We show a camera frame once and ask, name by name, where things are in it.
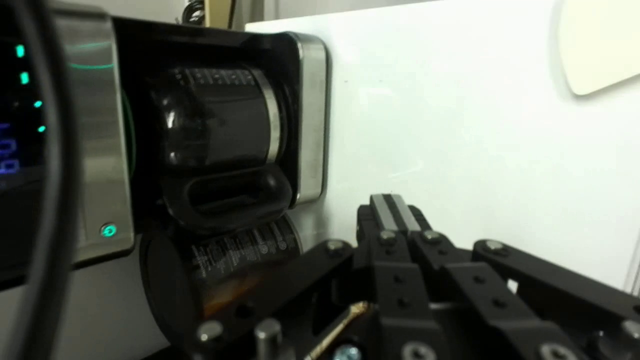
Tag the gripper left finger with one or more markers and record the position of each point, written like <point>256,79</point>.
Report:
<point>395,290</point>

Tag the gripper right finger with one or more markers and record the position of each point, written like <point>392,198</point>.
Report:
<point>530,280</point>

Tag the dark glass coffee carafe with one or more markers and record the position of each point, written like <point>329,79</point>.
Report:
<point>215,120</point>

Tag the black and silver coffee maker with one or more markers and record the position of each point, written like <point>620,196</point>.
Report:
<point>100,150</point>

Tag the cream flat board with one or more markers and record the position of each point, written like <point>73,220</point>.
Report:
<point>600,45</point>

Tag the light wooden board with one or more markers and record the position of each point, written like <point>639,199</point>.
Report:
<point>219,12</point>

